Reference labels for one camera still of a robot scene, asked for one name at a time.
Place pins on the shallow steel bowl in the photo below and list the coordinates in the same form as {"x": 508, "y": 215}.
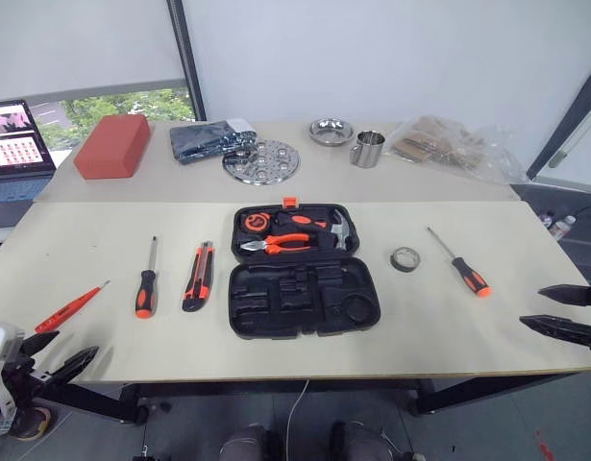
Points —
{"x": 331, "y": 130}

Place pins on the thin shaft orange black screwdriver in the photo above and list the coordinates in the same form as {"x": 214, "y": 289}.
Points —
{"x": 470, "y": 278}

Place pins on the orange black utility knife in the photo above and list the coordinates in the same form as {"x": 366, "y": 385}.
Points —
{"x": 199, "y": 281}

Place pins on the red voltage tester pen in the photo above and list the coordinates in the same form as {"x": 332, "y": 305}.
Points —
{"x": 64, "y": 312}

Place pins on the dark cloth in plastic bag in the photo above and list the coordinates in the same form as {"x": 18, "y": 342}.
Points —
{"x": 204, "y": 139}

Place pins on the black plastic tool case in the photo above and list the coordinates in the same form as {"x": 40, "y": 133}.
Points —
{"x": 304, "y": 302}

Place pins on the clear plastic bottle white cap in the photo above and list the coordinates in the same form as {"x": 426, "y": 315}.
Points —
{"x": 562, "y": 228}

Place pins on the red rectangular block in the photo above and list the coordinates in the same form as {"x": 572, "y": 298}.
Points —
{"x": 112, "y": 146}

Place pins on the small clear plastic bottle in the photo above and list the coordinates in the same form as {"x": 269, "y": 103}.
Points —
{"x": 546, "y": 219}

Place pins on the orange black tape measure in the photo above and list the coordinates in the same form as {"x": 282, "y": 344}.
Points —
{"x": 256, "y": 224}

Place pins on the black table frame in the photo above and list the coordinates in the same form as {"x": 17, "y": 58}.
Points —
{"x": 228, "y": 388}

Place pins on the perforated steel steamer plate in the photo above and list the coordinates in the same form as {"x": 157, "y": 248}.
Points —
{"x": 271, "y": 165}

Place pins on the thick shaft orange black screwdriver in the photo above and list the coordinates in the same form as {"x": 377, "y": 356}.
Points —
{"x": 145, "y": 295}

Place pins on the black window frame post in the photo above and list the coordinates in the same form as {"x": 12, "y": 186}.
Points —
{"x": 187, "y": 57}

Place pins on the grey tape roll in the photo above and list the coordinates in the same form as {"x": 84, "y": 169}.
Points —
{"x": 406, "y": 261}

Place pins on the black slanted frame bar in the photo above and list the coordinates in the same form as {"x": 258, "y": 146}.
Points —
{"x": 561, "y": 125}

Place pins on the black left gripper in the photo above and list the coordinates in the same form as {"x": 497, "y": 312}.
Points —
{"x": 28, "y": 370}

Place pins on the clear bag of brown items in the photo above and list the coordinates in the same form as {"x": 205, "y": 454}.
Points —
{"x": 434, "y": 141}

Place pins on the dark rounded shape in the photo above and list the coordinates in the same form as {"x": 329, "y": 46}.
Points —
{"x": 244, "y": 444}
{"x": 362, "y": 442}

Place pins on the open laptop computer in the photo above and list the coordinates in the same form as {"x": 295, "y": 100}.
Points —
{"x": 16, "y": 144}

